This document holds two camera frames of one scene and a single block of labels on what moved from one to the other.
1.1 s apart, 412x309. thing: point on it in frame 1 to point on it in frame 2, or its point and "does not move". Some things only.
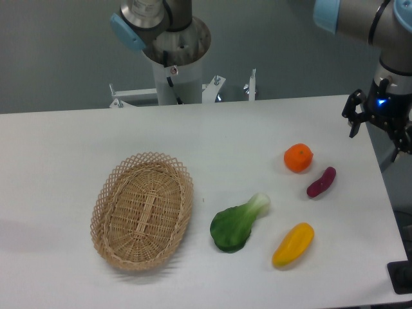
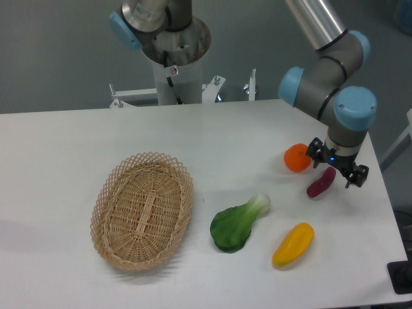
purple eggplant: [322, 183] does not move
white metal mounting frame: [126, 98] does not move
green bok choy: [231, 228] does not move
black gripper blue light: [391, 111] to [346, 163]
